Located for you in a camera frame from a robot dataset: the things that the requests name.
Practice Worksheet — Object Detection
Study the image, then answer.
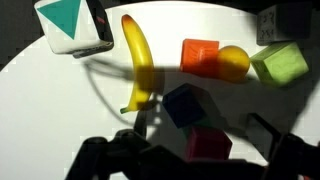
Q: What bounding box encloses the pink block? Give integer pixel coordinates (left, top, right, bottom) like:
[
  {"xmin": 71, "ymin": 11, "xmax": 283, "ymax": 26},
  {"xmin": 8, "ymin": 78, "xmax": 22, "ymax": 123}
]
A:
[{"xmin": 184, "ymin": 125, "xmax": 233, "ymax": 163}]

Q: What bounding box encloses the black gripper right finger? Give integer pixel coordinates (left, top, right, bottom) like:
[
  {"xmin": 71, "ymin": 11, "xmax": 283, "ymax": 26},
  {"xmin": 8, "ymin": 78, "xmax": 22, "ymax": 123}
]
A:
[{"xmin": 245, "ymin": 113, "xmax": 320, "ymax": 180}]

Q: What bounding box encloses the lime green block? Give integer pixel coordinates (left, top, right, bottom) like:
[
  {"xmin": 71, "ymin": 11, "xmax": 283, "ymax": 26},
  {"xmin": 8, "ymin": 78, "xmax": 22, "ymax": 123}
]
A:
[{"xmin": 249, "ymin": 41, "xmax": 310, "ymax": 88}]

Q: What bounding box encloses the orange block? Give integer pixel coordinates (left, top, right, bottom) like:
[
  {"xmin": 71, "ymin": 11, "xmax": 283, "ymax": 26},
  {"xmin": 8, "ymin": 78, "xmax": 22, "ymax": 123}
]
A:
[{"xmin": 179, "ymin": 38, "xmax": 221, "ymax": 78}]

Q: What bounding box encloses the white cube with teal triangle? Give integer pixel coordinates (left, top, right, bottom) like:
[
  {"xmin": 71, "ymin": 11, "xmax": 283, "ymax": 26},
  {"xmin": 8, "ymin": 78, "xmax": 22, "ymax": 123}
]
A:
[{"xmin": 34, "ymin": 0, "xmax": 115, "ymax": 58}]

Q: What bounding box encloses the yellow banana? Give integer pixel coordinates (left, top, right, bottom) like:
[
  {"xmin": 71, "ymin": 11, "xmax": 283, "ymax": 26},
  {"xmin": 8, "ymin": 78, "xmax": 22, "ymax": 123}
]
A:
[{"xmin": 119, "ymin": 14, "xmax": 156, "ymax": 115}]

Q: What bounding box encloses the blue block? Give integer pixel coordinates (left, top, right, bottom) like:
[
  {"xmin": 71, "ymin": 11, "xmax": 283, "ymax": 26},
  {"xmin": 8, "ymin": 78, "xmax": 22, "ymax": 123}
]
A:
[{"xmin": 162, "ymin": 83, "xmax": 214, "ymax": 129}]

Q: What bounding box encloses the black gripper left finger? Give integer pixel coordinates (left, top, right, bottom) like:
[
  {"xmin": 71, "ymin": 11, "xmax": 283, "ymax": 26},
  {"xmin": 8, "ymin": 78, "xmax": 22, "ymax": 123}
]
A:
[{"xmin": 64, "ymin": 109, "xmax": 183, "ymax": 180}]

